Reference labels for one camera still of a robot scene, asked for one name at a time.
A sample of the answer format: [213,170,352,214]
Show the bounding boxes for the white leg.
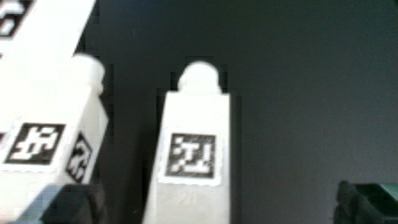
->
[142,61,231,224]
[0,0,108,224]

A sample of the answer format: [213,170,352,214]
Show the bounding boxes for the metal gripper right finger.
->
[336,181,398,224]

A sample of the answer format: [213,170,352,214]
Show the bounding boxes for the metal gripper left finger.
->
[16,184,107,224]

